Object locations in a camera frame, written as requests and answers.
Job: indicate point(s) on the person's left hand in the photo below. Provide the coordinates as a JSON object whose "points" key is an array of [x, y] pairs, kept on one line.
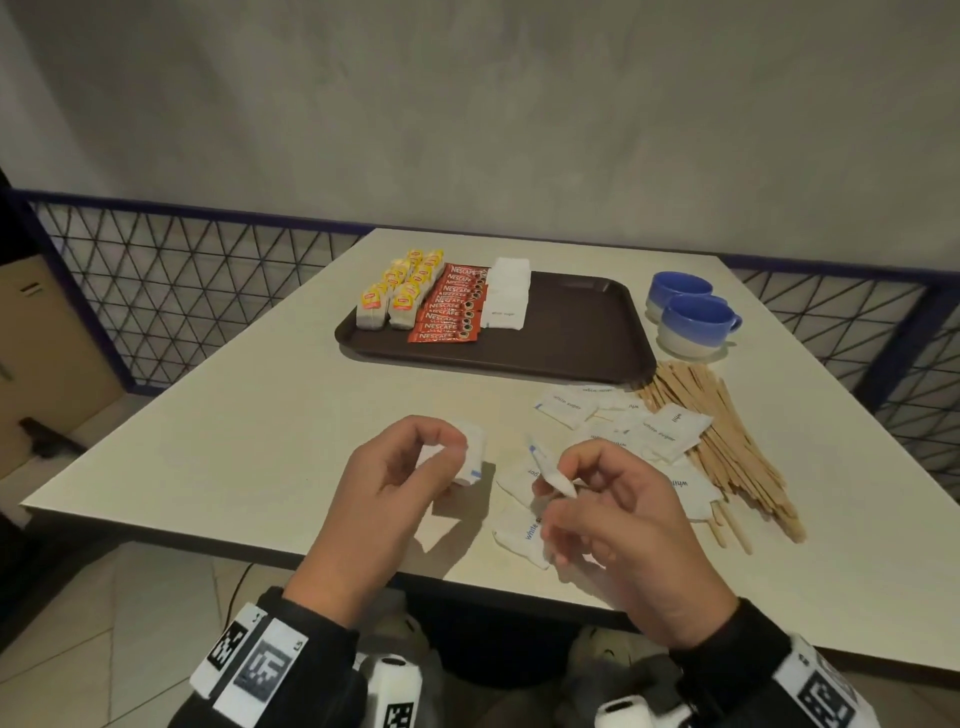
{"points": [[367, 517]]}

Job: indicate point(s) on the person's right hand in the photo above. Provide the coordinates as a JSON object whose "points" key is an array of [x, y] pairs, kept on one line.
{"points": [[645, 547]]}

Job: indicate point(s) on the pile of white sugar packets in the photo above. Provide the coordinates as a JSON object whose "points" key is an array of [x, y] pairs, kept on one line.
{"points": [[675, 431]]}

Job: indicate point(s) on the pile of wooden stir sticks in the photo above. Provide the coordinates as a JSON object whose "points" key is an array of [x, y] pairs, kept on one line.
{"points": [[750, 465]]}

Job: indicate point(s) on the row of tea bags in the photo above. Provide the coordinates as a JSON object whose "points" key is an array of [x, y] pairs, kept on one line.
{"points": [[367, 319], [401, 319]]}

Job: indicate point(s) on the row of red coffee sachets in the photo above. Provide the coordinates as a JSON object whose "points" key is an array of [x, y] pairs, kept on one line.
{"points": [[446, 326]]}

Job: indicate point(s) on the dark brown tray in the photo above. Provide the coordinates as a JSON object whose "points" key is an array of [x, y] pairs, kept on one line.
{"points": [[577, 330]]}

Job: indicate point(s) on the stack of white sugar packets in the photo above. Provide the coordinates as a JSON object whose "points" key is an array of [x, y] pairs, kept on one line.
{"points": [[506, 292]]}

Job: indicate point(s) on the person's gray sneaker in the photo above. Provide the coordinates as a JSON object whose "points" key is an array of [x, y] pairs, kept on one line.
{"points": [[607, 645], [397, 634]]}

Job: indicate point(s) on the black right wrist band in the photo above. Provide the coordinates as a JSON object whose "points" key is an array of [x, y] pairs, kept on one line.
{"points": [[720, 660]]}

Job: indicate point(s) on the black wrist band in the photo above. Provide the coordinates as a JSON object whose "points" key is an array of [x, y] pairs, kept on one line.
{"points": [[720, 660], [322, 660]]}

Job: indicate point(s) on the black left wrist band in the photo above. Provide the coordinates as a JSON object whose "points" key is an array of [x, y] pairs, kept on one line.
{"points": [[322, 660]]}

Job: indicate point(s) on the blue and white mug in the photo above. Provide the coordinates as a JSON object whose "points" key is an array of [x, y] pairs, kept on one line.
{"points": [[697, 322], [679, 283]]}

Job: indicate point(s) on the light wooden cabinet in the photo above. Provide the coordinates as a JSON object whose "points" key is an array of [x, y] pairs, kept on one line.
{"points": [[45, 360]]}

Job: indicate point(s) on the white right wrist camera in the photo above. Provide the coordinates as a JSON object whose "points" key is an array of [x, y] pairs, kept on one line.
{"points": [[630, 712]]}

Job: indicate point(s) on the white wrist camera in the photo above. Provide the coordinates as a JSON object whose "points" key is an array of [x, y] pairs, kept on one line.
{"points": [[630, 712], [394, 682]]}

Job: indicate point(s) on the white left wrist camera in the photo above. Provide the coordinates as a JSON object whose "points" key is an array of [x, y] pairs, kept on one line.
{"points": [[394, 682]]}

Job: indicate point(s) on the black side table frame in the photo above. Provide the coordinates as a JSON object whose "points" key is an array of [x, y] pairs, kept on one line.
{"points": [[49, 439]]}

